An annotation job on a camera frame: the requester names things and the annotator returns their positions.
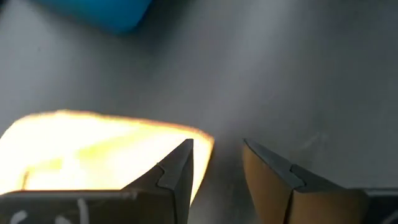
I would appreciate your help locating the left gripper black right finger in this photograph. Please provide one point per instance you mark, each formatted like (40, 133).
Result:
(295, 199)

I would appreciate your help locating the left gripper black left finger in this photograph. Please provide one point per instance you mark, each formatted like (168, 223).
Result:
(149, 205)

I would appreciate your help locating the yellow microfiber towel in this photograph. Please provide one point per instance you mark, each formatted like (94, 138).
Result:
(93, 155)

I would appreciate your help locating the blue plastic bin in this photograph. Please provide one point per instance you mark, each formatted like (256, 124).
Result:
(109, 12)

